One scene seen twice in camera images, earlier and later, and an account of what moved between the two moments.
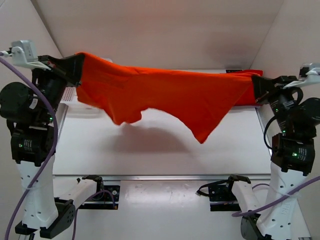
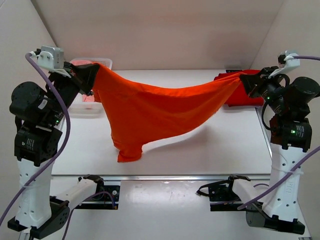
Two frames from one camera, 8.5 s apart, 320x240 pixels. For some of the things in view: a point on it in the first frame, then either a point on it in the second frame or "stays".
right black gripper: (264, 87) -> (253, 83)
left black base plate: (106, 197) stays
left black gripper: (75, 62) -> (89, 71)
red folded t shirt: (248, 97) stays
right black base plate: (221, 194) stays
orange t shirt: (203, 99) -> (140, 114)
